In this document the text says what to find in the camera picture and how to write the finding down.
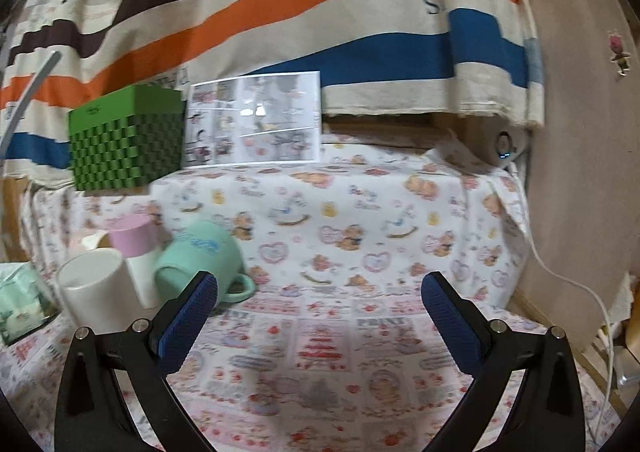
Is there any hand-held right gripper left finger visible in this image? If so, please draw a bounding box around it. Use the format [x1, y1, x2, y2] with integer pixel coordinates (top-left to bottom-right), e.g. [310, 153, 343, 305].
[54, 270, 219, 452]

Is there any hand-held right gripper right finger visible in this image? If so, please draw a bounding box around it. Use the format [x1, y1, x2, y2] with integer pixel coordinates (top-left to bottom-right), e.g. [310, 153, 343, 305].
[421, 271, 586, 452]

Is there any mint green mug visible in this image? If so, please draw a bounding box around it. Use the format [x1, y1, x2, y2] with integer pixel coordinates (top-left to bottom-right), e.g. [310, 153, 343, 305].
[153, 220, 259, 304]

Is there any white cup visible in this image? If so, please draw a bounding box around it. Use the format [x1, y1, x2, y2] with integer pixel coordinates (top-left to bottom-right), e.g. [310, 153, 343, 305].
[55, 248, 146, 336]

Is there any pink and white tumbler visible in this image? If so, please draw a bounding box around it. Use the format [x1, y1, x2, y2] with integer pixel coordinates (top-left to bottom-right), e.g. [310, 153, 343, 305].
[108, 215, 163, 310]

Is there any printed cartoon tablecloth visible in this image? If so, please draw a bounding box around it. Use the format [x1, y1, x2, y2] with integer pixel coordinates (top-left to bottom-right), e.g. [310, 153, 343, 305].
[0, 124, 621, 452]

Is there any green tissue pack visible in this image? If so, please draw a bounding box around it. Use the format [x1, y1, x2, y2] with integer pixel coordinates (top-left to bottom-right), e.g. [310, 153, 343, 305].
[0, 262, 60, 346]

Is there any white round device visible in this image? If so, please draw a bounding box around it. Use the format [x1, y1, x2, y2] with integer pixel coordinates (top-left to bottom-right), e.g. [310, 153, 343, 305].
[487, 128, 527, 168]

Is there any green checkered box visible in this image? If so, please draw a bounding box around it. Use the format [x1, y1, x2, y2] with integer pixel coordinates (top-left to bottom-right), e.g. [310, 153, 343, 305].
[68, 84, 186, 192]

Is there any printed photo sheet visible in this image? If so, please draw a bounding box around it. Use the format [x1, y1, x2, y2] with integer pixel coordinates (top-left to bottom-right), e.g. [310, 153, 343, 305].
[183, 71, 322, 168]

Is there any wooden board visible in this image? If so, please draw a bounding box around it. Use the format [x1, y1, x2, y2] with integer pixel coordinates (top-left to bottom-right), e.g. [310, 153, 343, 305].
[510, 0, 640, 355]

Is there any grey curved tube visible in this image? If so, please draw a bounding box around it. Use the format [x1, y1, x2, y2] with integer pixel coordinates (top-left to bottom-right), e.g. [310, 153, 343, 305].
[0, 51, 63, 153]

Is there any flower sticker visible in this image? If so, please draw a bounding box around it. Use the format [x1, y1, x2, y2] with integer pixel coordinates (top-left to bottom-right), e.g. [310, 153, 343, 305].
[607, 30, 632, 78]

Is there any striped cloth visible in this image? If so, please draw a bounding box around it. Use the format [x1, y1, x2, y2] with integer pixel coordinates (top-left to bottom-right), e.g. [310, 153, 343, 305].
[0, 0, 546, 183]

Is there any white cable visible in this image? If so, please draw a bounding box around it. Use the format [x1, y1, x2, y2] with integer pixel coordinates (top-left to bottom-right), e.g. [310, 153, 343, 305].
[506, 0, 617, 448]

